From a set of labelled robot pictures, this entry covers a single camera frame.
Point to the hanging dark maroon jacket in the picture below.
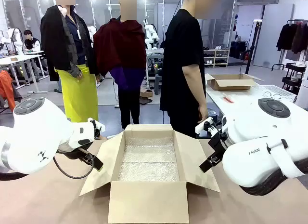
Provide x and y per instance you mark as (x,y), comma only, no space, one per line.
(300,38)

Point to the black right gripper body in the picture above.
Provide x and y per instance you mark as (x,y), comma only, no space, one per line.
(220,144)

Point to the black trolley cart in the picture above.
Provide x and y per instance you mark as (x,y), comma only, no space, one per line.
(294,67)

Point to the hanging black jacket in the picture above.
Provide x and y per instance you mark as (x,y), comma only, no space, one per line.
(286,37)

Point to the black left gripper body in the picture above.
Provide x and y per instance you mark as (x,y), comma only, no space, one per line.
(69,153)

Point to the black bag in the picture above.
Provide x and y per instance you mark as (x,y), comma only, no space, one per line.
(238,49)

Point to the small cardboard box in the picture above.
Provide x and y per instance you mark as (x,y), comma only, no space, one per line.
(146,93)

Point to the large open cardboard box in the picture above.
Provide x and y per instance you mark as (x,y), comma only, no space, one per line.
(146,202)

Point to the person's right forearm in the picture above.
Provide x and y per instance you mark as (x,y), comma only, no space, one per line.
(196,94)

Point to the clear bubble wrap sheet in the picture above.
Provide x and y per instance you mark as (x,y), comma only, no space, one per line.
(149,161)

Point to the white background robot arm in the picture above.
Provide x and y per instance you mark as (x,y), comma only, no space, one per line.
(150,31)

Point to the black tripod stand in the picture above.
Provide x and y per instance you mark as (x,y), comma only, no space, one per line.
(253,41)

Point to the person in black t-shirt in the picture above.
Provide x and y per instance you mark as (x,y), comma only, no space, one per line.
(178,65)

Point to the open shallow cardboard box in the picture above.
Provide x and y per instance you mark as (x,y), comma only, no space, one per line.
(231,85)

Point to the mannequin in yellow skirt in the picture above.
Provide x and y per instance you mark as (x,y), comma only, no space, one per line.
(72,89)

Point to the black clothes rack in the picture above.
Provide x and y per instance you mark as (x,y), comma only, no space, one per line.
(279,64)

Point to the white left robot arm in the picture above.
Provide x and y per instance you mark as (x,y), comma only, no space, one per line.
(36,137)

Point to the clear case with red glasses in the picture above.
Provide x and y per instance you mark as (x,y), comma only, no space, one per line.
(228,98)

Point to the white mesh basket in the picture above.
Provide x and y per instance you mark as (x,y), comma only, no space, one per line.
(264,90)

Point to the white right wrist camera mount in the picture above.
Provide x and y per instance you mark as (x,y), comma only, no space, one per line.
(202,126)

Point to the white side table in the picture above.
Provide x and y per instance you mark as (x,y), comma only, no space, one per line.
(217,96)

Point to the orange garment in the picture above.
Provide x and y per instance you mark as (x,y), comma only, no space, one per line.
(6,86)

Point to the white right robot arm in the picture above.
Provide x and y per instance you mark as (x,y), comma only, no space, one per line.
(252,156)

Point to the wooden shoe shelf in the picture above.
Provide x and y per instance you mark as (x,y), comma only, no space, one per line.
(216,57)

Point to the seated person in dark jacket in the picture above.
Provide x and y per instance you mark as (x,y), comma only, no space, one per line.
(32,44)

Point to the person's right hand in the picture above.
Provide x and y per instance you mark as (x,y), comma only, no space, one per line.
(203,114)

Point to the mannequin in maroon shawl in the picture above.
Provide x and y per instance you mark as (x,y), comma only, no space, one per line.
(122,48)

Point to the white work desk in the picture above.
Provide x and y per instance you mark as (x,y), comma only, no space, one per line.
(14,60)

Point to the white robot workbench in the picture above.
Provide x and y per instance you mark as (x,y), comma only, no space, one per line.
(154,51)

